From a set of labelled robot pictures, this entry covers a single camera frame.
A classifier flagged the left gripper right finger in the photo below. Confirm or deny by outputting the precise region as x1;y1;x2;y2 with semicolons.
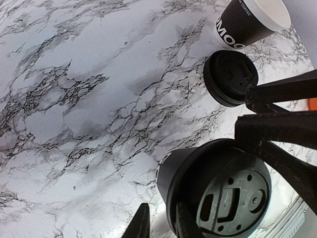
176;202;205;238

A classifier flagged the black plastic cup lid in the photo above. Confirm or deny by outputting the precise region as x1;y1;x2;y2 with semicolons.
166;139;271;238

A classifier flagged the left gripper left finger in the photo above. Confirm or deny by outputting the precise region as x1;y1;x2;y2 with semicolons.
122;203;150;238

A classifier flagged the black paper coffee cup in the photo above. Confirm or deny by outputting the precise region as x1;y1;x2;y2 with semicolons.
155;147;197;203

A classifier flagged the orange white bowl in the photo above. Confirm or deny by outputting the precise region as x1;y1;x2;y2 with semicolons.
307;98;317;111

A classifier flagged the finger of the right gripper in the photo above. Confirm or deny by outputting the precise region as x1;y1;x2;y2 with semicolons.
235;111;317;212
245;69;317;114

